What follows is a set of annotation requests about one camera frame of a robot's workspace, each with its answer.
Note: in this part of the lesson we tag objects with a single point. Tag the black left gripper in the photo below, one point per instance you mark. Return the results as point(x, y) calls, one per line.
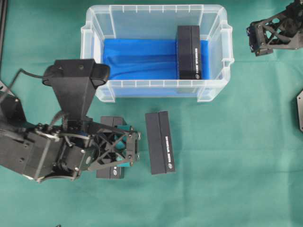
point(74, 147)

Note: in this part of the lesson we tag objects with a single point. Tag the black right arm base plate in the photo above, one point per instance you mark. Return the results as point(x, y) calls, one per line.
point(299, 99)

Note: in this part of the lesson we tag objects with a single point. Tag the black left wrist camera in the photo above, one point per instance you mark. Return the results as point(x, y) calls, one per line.
point(74, 83)

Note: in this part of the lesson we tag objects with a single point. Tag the blue cloth liner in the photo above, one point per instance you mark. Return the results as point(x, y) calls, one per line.
point(147, 59)

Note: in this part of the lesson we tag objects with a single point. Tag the clear plastic storage case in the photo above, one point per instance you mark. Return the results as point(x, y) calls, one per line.
point(160, 22)

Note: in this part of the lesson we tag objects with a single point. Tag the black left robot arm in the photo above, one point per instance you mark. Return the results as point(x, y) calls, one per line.
point(20, 147)

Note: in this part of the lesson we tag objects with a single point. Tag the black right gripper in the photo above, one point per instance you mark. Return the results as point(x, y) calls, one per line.
point(281, 31)

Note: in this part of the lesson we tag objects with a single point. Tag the black aluminium frame rail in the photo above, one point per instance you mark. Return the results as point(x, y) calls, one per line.
point(3, 14)

